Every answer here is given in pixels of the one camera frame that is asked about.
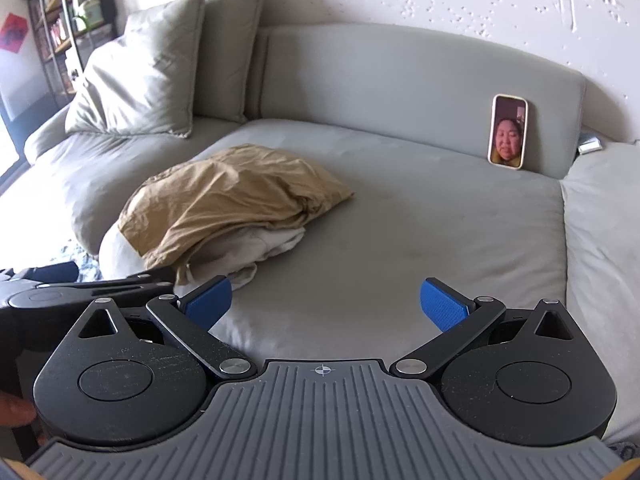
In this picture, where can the red wall hanging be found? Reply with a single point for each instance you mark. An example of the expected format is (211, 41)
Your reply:
(12, 32)

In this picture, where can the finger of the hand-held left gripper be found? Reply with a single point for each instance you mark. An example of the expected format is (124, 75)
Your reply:
(135, 287)

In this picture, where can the person's left hand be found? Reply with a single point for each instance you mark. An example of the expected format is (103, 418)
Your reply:
(15, 410)

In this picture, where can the grey sofa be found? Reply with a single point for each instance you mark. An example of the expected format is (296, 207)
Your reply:
(400, 210)

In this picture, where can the metal bookshelf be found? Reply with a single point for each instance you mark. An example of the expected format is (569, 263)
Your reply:
(65, 15)

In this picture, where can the smartphone in cream case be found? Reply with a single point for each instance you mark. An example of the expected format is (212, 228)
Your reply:
(508, 132)

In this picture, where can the tan shorts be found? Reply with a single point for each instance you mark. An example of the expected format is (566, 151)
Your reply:
(225, 195)

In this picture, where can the small silver box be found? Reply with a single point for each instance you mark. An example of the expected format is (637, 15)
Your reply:
(590, 143)

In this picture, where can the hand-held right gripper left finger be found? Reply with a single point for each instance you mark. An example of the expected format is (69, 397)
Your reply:
(210, 302)

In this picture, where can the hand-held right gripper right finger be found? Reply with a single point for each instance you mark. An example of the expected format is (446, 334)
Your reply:
(445, 305)

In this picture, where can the white garment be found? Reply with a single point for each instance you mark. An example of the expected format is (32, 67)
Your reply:
(260, 247)

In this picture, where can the grey-green throw pillow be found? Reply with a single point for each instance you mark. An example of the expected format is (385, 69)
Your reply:
(227, 45)
(135, 75)

